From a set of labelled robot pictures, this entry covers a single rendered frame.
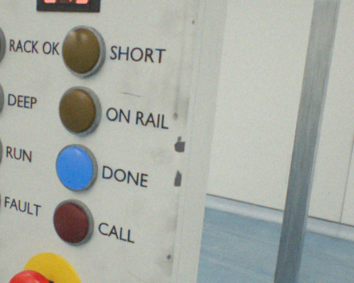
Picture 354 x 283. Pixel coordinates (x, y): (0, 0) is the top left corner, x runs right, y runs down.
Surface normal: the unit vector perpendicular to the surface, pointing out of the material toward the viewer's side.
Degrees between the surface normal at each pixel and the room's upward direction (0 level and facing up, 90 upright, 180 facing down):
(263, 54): 90
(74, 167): 89
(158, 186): 90
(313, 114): 90
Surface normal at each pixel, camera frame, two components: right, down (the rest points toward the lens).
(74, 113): -0.47, 0.18
